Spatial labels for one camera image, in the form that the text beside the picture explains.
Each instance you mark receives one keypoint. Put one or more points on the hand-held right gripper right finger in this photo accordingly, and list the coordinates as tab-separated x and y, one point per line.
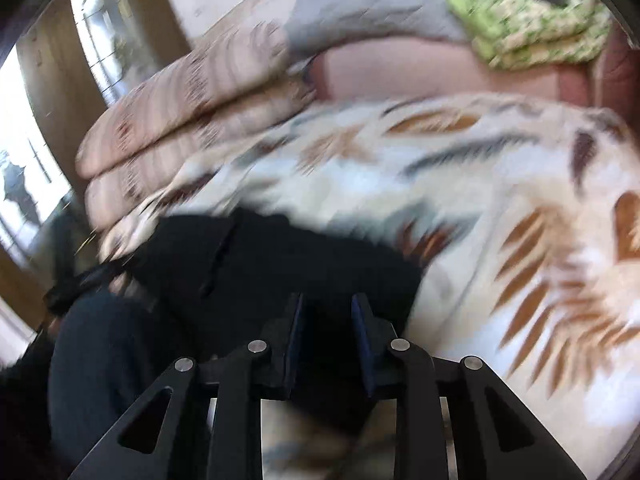
362	345

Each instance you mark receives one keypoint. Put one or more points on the glass window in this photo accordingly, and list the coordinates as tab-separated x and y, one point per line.
25	160

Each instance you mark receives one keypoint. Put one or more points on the leaf printed blanket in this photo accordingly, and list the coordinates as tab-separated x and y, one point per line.
450	185

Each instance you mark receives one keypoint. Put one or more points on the person's leg in jeans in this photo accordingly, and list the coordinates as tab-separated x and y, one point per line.
110	360

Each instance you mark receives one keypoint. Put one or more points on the glass door panel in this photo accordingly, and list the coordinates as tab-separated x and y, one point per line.
105	35

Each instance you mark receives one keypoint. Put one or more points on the striped folded quilt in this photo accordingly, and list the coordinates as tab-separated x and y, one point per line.
190	125

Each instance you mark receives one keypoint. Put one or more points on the grey quilted blanket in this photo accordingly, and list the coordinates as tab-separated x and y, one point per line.
370	10

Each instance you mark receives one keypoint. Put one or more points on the green patterned folded blanket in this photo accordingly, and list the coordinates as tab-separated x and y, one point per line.
530	30

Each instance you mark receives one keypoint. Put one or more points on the wooden door frame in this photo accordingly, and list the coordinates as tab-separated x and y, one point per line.
65	125

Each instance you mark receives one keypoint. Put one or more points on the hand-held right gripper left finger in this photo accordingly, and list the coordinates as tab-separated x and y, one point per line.
292	345

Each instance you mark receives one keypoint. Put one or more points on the black pants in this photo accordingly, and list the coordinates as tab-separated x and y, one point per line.
300	260

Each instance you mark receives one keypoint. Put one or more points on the pink brown sofa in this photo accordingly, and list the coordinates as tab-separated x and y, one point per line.
400	70

